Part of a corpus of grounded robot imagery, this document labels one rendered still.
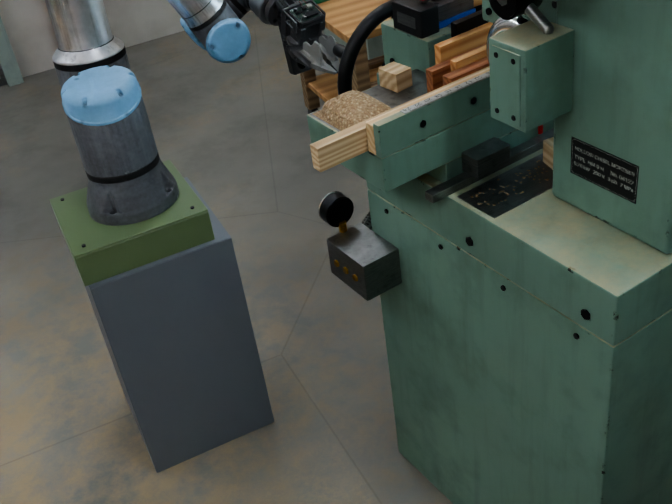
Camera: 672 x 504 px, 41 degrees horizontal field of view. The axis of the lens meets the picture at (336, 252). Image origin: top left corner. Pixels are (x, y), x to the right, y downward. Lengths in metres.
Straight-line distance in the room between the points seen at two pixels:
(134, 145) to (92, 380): 0.87
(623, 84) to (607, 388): 0.42
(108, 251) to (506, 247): 0.81
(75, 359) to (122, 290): 0.75
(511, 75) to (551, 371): 0.47
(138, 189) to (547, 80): 0.90
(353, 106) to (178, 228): 0.55
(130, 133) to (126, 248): 0.23
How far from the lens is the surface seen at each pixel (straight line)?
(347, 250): 1.62
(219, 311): 1.93
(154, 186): 1.82
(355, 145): 1.33
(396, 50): 1.62
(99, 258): 1.79
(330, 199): 1.64
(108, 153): 1.78
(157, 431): 2.08
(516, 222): 1.34
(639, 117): 1.22
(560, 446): 1.50
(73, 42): 1.91
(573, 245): 1.30
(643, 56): 1.18
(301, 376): 2.29
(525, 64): 1.20
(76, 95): 1.77
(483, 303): 1.46
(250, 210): 2.95
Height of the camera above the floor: 1.56
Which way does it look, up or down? 36 degrees down
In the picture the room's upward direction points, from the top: 9 degrees counter-clockwise
